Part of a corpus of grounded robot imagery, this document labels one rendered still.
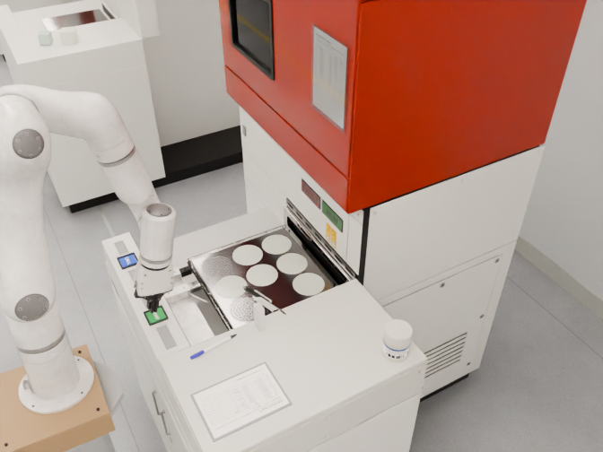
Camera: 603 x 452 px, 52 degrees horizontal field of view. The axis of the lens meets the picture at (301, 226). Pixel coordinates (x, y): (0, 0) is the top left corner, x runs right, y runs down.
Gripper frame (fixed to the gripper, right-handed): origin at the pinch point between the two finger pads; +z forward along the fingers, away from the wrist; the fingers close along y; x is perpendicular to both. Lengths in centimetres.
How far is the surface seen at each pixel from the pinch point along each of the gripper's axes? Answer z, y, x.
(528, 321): 63, -190, 3
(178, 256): 14.8, -21.9, -36.1
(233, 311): 6.2, -23.7, 4.0
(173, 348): 4.6, -1.4, 13.5
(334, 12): -83, -37, 5
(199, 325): 10.2, -14.0, 2.3
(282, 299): 3.1, -38.4, 6.6
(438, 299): 12, -98, 16
